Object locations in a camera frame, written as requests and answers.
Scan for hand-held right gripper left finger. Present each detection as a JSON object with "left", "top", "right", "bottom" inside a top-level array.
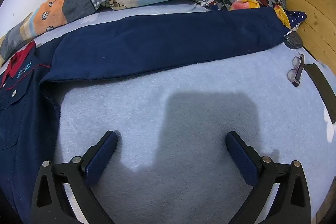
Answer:
[{"left": 31, "top": 130, "right": 118, "bottom": 224}]

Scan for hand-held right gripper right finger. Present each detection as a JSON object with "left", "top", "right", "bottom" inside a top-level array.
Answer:
[{"left": 226, "top": 131, "right": 312, "bottom": 224}]

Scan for black flat strap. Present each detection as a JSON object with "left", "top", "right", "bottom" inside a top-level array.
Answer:
[{"left": 306, "top": 63, "right": 336, "bottom": 124}]

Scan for navy blue work jacket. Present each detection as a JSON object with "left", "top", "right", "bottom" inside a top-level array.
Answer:
[{"left": 0, "top": 7, "right": 288, "bottom": 224}]

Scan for light blue fleece bed sheet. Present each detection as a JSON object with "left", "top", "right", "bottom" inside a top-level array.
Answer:
[{"left": 0, "top": 1, "right": 336, "bottom": 224}]

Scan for purple framed eyeglasses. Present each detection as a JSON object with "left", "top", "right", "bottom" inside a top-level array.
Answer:
[{"left": 287, "top": 54, "right": 305, "bottom": 88}]

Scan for dark grey textured object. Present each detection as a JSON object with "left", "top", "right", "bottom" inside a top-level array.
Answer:
[{"left": 284, "top": 31, "right": 303, "bottom": 50}]

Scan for navy polka dot cloth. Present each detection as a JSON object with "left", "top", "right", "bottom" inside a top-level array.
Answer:
[{"left": 285, "top": 10, "right": 307, "bottom": 30}]

